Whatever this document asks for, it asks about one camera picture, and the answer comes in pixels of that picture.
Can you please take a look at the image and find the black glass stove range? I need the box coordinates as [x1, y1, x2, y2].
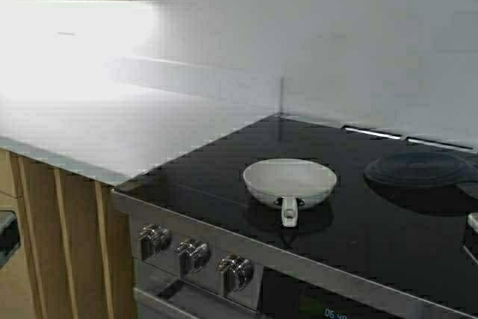
[111, 116, 477, 318]

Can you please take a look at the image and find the white frying pan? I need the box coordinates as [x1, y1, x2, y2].
[242, 158, 338, 228]

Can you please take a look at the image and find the robot base left corner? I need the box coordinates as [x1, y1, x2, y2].
[0, 211, 21, 268]

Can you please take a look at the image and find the wooden base cabinet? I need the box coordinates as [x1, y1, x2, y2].
[1, 150, 137, 318]

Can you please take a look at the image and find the chrome stove knob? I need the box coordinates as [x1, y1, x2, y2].
[174, 238, 211, 276]
[137, 224, 172, 261]
[216, 255, 254, 297]

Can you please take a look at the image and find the left chrome stove knob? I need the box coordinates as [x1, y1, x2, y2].
[137, 224, 172, 261]

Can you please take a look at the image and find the middle chrome stove knob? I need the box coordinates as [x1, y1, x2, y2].
[174, 238, 211, 276]

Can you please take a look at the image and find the robot base right corner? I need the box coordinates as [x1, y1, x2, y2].
[462, 212, 478, 263]

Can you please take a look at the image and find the right chrome stove knob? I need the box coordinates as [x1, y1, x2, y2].
[216, 255, 254, 297]

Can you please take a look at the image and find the dark round pot lid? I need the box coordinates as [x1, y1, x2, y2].
[363, 152, 477, 199]

